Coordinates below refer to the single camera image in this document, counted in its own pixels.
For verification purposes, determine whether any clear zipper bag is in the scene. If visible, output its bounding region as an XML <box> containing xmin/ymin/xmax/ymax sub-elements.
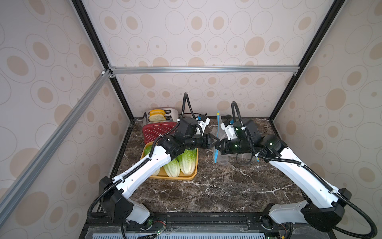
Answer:
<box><xmin>211</xmin><ymin>112</ymin><xmax>259</xmax><ymax>165</ymax></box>

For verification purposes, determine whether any chinese cabbage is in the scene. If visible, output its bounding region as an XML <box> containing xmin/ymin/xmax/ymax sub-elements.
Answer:
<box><xmin>163</xmin><ymin>159</ymin><xmax>181</xmax><ymax>177</ymax></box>
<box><xmin>144</xmin><ymin>145</ymin><xmax>160</xmax><ymax>176</ymax></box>
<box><xmin>177</xmin><ymin>149</ymin><xmax>197</xmax><ymax>176</ymax></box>

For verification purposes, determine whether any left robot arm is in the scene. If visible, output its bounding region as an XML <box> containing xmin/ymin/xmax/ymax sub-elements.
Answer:
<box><xmin>87</xmin><ymin>112</ymin><xmax>219</xmax><ymax>227</ymax></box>

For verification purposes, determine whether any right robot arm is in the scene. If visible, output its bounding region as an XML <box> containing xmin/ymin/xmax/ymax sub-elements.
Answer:
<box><xmin>215</xmin><ymin>102</ymin><xmax>378</xmax><ymax>239</ymax></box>

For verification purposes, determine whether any red silver toaster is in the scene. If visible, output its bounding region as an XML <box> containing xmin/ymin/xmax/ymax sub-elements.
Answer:
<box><xmin>142</xmin><ymin>108</ymin><xmax>179</xmax><ymax>144</ymax></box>

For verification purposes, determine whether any white bread slice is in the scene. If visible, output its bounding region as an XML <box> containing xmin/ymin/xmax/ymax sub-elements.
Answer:
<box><xmin>149</xmin><ymin>113</ymin><xmax>166</xmax><ymax>122</ymax></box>

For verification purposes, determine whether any yellow tray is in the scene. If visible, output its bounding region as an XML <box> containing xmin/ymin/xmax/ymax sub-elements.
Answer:
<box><xmin>149</xmin><ymin>149</ymin><xmax>199</xmax><ymax>181</ymax></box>

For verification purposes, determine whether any yellow bread slice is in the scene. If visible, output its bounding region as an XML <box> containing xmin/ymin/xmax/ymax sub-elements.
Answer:
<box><xmin>149</xmin><ymin>109</ymin><xmax>166</xmax><ymax>116</ymax></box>

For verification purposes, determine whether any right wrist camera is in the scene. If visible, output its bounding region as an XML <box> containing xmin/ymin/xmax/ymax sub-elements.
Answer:
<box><xmin>220</xmin><ymin>119</ymin><xmax>238</xmax><ymax>140</ymax></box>

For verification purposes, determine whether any horizontal aluminium rail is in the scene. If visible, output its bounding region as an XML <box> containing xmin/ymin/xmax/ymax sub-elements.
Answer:
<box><xmin>111</xmin><ymin>65</ymin><xmax>300</xmax><ymax>74</ymax></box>

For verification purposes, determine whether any left diagonal aluminium rail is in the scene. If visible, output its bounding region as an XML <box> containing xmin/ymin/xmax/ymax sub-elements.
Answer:
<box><xmin>0</xmin><ymin>69</ymin><xmax>111</xmax><ymax>226</ymax></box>

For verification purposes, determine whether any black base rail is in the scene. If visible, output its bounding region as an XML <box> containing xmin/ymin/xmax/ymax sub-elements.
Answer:
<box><xmin>79</xmin><ymin>213</ymin><xmax>335</xmax><ymax>239</ymax></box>

